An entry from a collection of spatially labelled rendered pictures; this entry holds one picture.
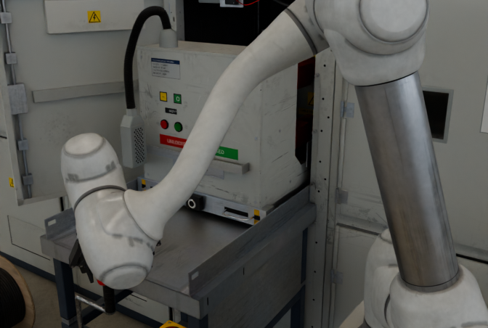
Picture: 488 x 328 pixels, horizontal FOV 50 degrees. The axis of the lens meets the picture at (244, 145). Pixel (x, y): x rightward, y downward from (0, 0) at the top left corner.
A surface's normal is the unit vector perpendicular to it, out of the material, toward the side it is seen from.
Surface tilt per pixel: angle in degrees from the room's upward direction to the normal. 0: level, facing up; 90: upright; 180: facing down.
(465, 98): 90
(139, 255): 63
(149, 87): 90
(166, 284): 0
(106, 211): 37
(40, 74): 90
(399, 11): 81
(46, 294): 0
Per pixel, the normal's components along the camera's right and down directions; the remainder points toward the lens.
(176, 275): 0.00, -0.95
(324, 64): -0.54, 0.25
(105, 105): 0.55, 0.25
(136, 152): 0.84, 0.17
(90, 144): 0.14, -0.72
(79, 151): -0.07, -0.61
